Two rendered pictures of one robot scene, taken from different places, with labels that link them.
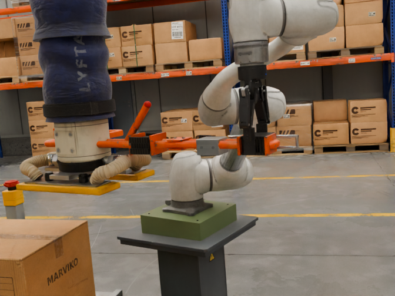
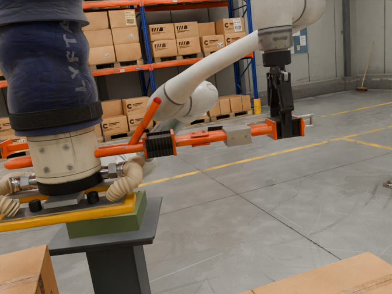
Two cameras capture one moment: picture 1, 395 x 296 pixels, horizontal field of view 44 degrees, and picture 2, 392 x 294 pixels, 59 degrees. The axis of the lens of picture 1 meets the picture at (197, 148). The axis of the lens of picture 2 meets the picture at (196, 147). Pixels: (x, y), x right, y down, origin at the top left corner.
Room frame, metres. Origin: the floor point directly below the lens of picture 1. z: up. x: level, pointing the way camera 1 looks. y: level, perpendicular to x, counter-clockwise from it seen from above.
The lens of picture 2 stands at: (0.63, 0.57, 1.47)
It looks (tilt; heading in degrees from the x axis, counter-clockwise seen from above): 13 degrees down; 327
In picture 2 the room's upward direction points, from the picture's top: 7 degrees counter-clockwise
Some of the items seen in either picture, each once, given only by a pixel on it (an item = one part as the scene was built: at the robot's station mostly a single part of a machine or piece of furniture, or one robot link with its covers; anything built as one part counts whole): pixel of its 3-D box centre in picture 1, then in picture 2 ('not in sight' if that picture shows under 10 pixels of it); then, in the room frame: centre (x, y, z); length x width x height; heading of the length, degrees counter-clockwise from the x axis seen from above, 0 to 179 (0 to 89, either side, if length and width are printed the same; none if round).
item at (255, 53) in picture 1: (251, 54); (275, 40); (1.30, -0.16, 1.50); 0.09 x 0.09 x 0.06
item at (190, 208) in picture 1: (184, 202); not in sight; (2.30, 0.08, 0.86); 0.22 x 0.18 x 0.06; 53
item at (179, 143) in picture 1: (154, 137); (142, 137); (1.60, 0.14, 1.27); 0.93 x 0.30 x 0.04; 61
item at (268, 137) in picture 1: (257, 144); (284, 126); (1.29, -0.16, 1.27); 0.08 x 0.07 x 0.05; 61
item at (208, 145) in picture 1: (212, 145); (236, 135); (1.36, -0.04, 1.26); 0.07 x 0.07 x 0.04; 61
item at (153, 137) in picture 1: (147, 143); (159, 143); (1.47, 0.15, 1.27); 0.10 x 0.08 x 0.06; 151
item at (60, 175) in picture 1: (85, 162); (71, 179); (1.59, 0.37, 1.20); 0.34 x 0.25 x 0.06; 61
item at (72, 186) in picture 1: (66, 181); (65, 206); (1.50, 0.41, 1.16); 0.34 x 0.10 x 0.05; 61
